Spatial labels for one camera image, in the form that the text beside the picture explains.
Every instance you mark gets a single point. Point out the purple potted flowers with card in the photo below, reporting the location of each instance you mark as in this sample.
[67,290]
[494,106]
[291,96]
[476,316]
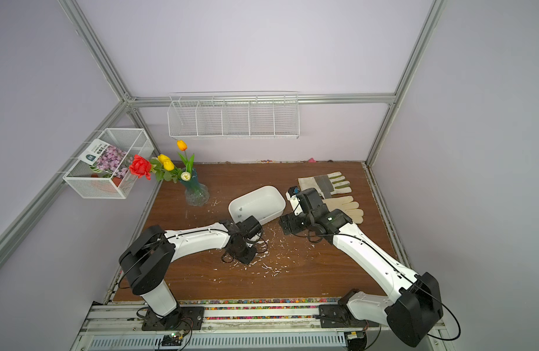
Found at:
[106,161]

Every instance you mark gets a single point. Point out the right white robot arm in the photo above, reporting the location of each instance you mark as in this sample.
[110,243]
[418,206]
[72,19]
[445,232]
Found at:
[412,305]

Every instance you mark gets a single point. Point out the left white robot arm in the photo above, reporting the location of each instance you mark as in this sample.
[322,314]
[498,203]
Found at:
[145,262]

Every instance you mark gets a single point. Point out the grey striped work glove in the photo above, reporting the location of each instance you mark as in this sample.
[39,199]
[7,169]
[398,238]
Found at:
[326,185]

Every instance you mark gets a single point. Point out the small white wire basket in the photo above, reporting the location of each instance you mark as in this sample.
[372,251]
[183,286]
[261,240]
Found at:
[131,140]

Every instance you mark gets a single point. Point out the beige canvas work glove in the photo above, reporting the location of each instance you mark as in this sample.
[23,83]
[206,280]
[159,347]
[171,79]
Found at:
[348,205]

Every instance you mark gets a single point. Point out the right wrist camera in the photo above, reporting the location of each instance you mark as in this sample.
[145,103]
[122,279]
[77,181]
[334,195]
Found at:
[291,196]

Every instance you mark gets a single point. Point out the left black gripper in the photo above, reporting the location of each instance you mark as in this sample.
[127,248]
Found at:
[247,259]

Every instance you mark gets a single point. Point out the glass vase with flowers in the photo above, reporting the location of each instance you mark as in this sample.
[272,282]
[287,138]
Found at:
[164,169]

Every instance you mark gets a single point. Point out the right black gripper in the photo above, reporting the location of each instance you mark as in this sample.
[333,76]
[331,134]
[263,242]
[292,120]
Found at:
[293,226]

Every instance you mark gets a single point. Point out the white plastic storage box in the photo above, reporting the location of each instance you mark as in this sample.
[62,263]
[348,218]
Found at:
[265,204]

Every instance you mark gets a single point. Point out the long white wire shelf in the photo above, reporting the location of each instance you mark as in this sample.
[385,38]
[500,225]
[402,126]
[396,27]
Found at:
[248,115]

